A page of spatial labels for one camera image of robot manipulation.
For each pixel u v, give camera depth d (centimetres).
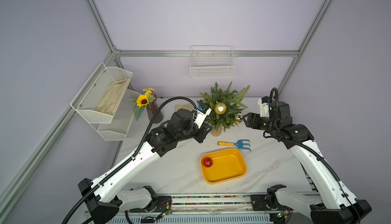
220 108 68
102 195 37
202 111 55
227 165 87
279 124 52
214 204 75
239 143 94
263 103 63
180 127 49
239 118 76
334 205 37
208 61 96
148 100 86
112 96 80
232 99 75
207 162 82
